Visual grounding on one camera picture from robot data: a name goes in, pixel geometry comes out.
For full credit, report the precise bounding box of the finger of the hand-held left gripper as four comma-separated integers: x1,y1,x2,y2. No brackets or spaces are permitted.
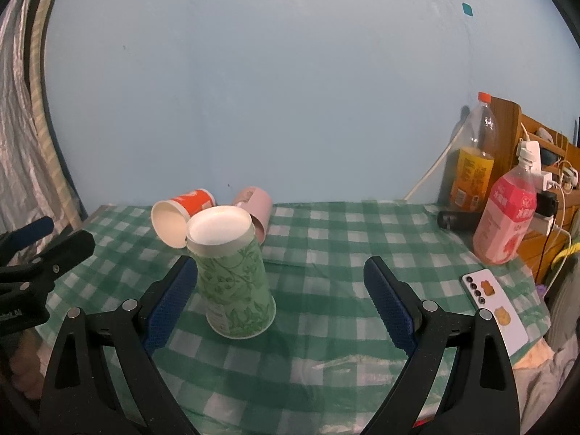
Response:
0,216,55,264
0,229,96,291

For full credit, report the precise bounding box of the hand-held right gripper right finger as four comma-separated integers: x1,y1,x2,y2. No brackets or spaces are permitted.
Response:
362,256,522,435

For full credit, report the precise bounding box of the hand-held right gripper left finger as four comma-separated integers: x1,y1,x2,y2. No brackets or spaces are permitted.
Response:
40,256,200,435

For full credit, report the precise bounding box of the green patterned paper cup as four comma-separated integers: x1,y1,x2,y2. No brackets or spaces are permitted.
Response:
186,205,277,340

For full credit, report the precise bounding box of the orange paper cup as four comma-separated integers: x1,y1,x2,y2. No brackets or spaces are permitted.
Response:
151,188,217,249

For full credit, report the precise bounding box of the pink cup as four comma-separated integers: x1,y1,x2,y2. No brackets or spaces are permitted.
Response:
232,186,273,244

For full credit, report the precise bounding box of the green checkered tablecloth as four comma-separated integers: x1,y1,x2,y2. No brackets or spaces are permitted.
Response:
43,199,551,435

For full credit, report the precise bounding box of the white phone with stickers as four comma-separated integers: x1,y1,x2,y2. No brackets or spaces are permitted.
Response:
460,269,529,358

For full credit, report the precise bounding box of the black cylinder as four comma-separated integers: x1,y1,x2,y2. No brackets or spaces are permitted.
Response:
437,210,485,237

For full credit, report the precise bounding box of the pink drink bottle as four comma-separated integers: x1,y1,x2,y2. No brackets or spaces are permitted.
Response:
472,147,538,265

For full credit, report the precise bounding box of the orange drink bottle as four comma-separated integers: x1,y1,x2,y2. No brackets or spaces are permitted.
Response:
448,92,498,213

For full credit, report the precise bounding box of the grey blanket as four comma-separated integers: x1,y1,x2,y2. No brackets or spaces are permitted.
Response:
512,276,580,422

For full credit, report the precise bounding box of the black power adapter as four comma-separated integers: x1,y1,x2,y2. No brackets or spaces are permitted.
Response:
536,190,559,216

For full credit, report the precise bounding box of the white charger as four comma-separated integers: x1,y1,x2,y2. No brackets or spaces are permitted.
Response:
519,141,543,169

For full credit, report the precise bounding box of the wooden shelf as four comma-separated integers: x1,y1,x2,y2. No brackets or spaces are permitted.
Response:
492,96,580,282

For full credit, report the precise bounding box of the yellow cable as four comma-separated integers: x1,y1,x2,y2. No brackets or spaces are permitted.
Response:
550,239,580,278

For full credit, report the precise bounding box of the thin white charging cable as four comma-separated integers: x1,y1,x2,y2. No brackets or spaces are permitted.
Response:
540,181,573,284

